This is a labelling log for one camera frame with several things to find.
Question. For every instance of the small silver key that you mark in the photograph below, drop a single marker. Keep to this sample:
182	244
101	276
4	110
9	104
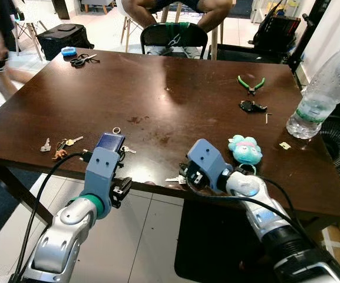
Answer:
172	179

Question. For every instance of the black floor mat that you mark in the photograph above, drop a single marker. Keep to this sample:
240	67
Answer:
211	242

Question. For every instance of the dark wooden table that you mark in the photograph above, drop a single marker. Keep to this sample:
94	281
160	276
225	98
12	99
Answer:
158	100

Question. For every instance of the black car key fob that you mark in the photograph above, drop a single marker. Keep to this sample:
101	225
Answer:
251	107

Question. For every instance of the small metal hex key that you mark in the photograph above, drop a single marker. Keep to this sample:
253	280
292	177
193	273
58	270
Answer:
267	118

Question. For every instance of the small yellow tag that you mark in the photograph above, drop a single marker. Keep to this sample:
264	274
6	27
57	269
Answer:
285	145

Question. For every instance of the black chair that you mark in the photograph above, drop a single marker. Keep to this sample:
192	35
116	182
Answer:
158	38

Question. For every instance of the clear plastic water bottle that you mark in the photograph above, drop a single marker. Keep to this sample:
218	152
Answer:
317	100

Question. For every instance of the black suitcase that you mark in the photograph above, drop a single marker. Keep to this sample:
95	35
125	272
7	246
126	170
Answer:
63	38

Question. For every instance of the seated person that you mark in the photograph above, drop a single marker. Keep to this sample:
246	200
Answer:
214	12

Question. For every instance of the black bag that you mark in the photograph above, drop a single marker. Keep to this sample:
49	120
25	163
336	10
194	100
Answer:
279	32

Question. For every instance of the black pole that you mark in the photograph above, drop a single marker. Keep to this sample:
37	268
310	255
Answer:
308	35

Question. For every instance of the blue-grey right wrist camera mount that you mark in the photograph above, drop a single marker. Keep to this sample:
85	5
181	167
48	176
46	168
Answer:
208	159

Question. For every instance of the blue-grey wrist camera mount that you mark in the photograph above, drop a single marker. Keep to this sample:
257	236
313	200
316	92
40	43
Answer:
102	168
208	159

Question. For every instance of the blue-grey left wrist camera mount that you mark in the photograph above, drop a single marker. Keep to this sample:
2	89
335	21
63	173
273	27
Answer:
102	168

